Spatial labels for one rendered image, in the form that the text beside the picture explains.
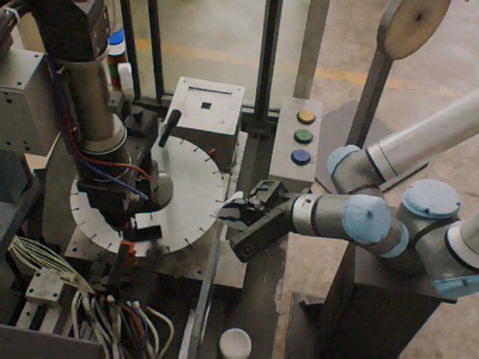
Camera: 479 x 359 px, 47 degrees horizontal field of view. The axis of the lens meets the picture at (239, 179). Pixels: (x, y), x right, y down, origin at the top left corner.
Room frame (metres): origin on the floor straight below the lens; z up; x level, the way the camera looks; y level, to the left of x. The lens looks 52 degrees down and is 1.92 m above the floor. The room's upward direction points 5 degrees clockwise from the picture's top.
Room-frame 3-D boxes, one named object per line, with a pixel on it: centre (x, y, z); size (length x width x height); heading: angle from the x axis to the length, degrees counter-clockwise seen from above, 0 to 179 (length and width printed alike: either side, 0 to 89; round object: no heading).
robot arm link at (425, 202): (0.73, -0.43, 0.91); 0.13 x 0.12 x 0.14; 18
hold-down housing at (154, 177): (0.63, 0.18, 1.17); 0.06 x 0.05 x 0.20; 166
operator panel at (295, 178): (0.95, -0.14, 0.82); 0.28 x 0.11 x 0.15; 175
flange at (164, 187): (0.70, 0.20, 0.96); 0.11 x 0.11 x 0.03
